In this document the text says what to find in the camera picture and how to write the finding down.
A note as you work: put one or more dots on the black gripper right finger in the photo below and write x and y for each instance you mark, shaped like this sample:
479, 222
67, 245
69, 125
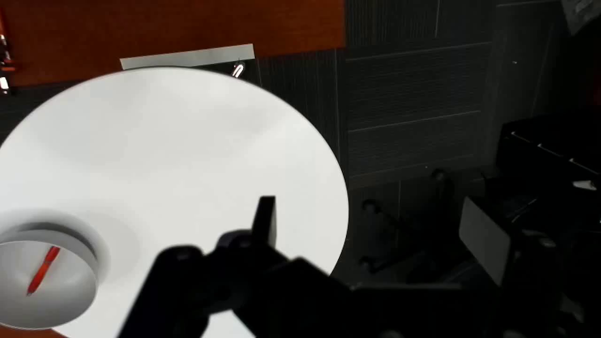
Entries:
259, 237

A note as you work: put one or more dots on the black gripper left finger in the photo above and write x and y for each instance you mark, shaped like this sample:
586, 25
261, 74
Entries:
163, 305

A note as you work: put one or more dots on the grey bowl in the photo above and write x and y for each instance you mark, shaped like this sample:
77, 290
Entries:
67, 288

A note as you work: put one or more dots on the round white table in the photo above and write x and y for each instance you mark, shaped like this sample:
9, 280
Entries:
141, 160

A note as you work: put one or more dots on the black office chair behind robot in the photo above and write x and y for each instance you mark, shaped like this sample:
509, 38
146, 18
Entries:
407, 230

